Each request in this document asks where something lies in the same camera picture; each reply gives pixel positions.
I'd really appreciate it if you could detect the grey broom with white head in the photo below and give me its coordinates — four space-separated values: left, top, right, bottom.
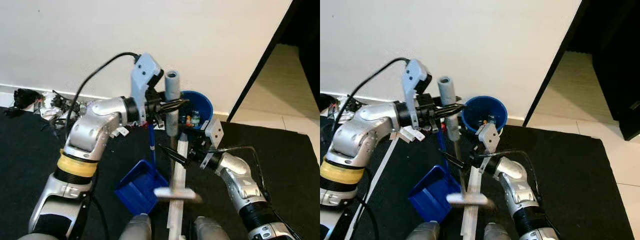
153 69 204 203
438 75 495 210

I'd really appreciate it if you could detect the blue plastic dustpan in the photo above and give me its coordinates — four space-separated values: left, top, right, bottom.
407 131 463 224
114 122 170 216

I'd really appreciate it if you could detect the blue plastic bucket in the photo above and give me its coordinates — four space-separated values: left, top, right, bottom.
177 90 215 132
460 95 509 135

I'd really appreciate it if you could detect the white wooden bar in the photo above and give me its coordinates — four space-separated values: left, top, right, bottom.
460 164 483 240
166 131 190 240

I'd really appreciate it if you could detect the grey right robot leg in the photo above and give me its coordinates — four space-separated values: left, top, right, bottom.
192 216 231 240
482 222 512 240

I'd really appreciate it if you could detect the grey robot leg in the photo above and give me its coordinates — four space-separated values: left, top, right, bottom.
119 214 152 240
192 216 231 240
406 221 441 240
482 222 512 240

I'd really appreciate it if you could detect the grey left robot leg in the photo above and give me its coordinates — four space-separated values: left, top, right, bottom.
406 221 441 240
119 214 152 240

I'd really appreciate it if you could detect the white tape strip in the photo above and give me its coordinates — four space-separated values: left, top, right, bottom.
344 136 402 240

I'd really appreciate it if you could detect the black tangled object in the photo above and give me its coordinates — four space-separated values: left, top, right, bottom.
12 88 43 111
320 93 338 113

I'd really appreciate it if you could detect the black door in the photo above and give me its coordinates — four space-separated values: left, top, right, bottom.
299 0 321 108
585 0 640 142

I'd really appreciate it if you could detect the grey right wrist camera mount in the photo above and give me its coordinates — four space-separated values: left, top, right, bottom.
202 115 225 170
475 122 501 174

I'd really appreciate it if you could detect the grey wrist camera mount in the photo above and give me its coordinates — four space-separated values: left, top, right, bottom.
202 115 225 170
401 58 434 132
475 122 501 174
130 52 164 125

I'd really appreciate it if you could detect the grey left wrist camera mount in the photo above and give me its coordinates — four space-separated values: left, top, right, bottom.
130 52 164 125
401 58 434 132

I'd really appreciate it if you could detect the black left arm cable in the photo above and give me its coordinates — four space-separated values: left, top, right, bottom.
64 51 141 138
332 56 413 136

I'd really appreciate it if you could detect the black door frame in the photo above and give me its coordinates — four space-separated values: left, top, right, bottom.
227 0 306 121
522 0 593 122

